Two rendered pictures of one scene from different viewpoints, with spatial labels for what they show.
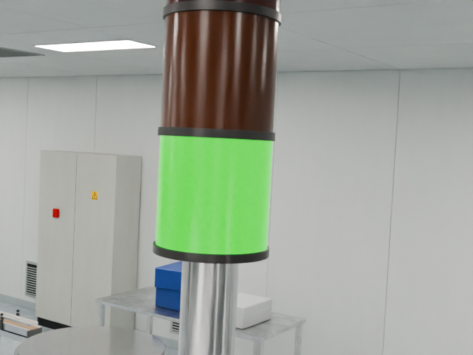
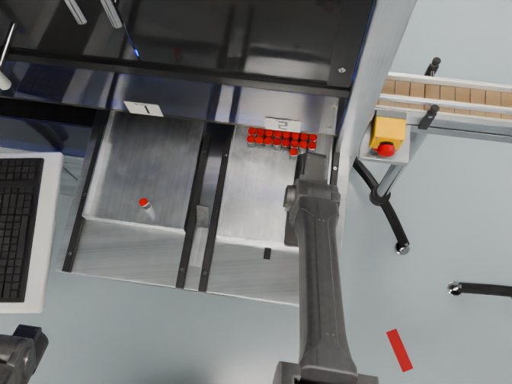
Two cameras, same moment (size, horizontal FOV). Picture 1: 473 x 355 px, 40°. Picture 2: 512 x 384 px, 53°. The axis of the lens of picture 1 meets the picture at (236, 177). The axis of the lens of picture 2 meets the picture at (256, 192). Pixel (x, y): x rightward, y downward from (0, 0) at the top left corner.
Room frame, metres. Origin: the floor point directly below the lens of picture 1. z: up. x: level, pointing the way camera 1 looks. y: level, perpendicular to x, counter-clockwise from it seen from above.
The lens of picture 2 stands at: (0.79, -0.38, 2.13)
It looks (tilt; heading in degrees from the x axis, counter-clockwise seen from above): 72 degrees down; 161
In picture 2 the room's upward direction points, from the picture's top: 7 degrees counter-clockwise
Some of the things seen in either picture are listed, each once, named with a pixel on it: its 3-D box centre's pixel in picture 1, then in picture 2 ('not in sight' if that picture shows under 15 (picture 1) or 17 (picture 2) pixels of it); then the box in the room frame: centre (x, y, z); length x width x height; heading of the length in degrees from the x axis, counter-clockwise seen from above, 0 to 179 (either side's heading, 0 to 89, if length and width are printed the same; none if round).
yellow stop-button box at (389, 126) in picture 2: not in sight; (387, 131); (0.43, 0.10, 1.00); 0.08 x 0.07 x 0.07; 147
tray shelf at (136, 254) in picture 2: not in sight; (209, 198); (0.35, -0.36, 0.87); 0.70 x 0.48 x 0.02; 57
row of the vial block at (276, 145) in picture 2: not in sight; (281, 145); (0.32, -0.13, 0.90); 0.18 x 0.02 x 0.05; 57
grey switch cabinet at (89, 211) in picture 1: (85, 242); not in sight; (7.45, 1.68, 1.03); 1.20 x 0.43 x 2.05; 57
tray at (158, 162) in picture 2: not in sight; (148, 161); (0.20, -0.46, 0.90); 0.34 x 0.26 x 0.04; 147
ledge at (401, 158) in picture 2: not in sight; (384, 137); (0.40, 0.13, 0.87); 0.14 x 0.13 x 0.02; 147
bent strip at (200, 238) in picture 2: not in sight; (199, 235); (0.45, -0.42, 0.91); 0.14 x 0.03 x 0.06; 146
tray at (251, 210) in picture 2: not in sight; (277, 178); (0.39, -0.18, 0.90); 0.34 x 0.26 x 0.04; 148
